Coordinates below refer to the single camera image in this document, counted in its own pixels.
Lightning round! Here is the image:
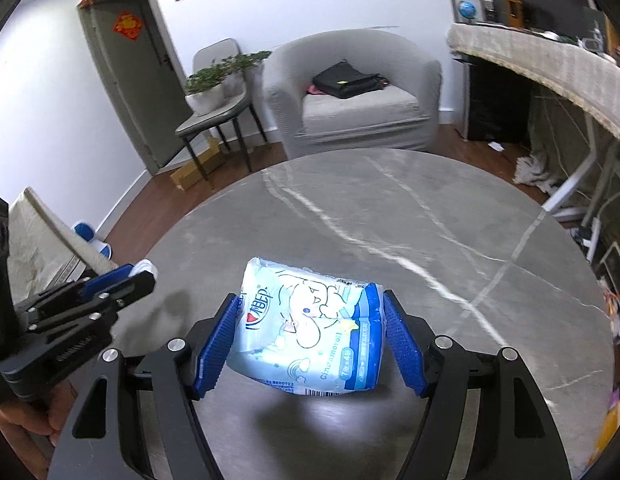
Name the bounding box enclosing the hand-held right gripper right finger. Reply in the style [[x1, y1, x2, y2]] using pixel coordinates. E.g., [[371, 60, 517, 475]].
[[382, 290, 553, 466]]

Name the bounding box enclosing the black handbag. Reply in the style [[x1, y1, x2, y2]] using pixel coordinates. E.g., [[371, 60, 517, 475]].
[[311, 60, 388, 100]]

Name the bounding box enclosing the white wire rack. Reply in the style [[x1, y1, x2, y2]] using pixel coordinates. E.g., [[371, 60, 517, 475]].
[[597, 242, 620, 336]]

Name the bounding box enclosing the red door decoration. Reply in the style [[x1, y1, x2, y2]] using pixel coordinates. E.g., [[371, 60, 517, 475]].
[[112, 10, 144, 42]]

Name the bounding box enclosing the black monitor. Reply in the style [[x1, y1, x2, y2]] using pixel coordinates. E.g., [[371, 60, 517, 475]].
[[515, 0, 603, 41]]

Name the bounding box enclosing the white power strip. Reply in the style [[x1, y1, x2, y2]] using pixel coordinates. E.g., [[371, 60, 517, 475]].
[[587, 217, 603, 261]]

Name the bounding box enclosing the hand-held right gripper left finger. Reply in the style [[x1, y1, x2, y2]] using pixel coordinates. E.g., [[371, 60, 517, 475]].
[[65, 294, 241, 466]]

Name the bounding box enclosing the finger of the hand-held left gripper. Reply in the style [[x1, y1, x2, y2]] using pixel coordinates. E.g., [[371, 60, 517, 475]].
[[0, 274, 157, 401], [15, 266, 136, 321]]

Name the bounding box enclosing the black computer tower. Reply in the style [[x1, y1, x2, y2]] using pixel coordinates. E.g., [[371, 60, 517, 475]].
[[460, 55, 533, 143]]

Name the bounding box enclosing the grey door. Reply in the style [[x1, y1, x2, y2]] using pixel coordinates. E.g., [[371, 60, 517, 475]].
[[80, 0, 183, 176]]

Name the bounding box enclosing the grey dining chair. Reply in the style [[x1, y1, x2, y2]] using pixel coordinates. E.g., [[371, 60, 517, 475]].
[[175, 38, 271, 188]]

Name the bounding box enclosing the beige covered sofa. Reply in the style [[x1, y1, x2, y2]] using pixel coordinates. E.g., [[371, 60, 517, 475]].
[[5, 187, 118, 291]]

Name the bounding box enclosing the person's left hand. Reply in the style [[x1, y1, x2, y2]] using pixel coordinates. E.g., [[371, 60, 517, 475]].
[[0, 384, 79, 447]]

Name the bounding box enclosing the blue tissue packet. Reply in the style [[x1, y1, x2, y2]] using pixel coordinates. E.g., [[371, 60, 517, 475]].
[[225, 257, 386, 398]]

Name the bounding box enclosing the potted plant in white pot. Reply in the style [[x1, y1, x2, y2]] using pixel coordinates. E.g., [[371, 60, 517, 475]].
[[222, 50, 272, 98], [184, 62, 228, 116]]

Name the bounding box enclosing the brown cardboard box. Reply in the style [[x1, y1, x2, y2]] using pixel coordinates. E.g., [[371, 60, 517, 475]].
[[169, 137, 226, 192]]

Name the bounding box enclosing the grey armchair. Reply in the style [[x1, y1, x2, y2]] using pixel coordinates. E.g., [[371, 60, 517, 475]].
[[261, 29, 442, 160]]

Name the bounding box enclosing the grey fringed tablecloth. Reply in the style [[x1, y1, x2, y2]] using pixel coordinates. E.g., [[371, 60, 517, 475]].
[[447, 22, 620, 148]]

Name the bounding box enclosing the white desk frame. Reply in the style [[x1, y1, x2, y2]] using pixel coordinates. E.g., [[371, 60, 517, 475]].
[[540, 110, 620, 221]]

